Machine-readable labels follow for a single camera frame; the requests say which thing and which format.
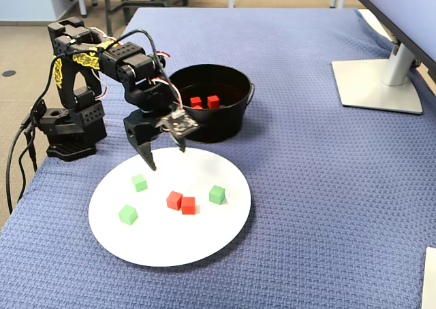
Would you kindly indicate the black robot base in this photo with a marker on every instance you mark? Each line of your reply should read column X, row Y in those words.
column 69, row 150

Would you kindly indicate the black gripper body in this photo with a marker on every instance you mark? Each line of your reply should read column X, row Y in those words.
column 139, row 129

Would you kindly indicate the silver monitor stand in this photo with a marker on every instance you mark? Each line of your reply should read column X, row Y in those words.
column 368, row 84

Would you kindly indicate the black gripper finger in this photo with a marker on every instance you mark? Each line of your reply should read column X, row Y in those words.
column 147, row 154
column 180, row 143

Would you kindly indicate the red cube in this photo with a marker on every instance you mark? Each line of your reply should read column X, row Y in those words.
column 188, row 206
column 174, row 200
column 213, row 102
column 195, row 102

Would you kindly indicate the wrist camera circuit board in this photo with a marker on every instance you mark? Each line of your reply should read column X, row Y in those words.
column 182, row 122

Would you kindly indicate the white round plate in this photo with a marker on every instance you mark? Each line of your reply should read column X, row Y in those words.
column 170, row 241

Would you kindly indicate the computer monitor screen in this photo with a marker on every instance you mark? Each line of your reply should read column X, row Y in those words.
column 402, row 9

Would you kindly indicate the black round floor socket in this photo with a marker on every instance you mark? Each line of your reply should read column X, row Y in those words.
column 9, row 73

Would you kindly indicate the green cube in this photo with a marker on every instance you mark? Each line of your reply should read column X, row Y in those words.
column 217, row 195
column 128, row 215
column 139, row 183

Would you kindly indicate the black metal bucket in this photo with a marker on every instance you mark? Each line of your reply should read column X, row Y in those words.
column 218, row 128

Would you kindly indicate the blue woven cloth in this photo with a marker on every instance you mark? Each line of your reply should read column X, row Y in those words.
column 306, row 186

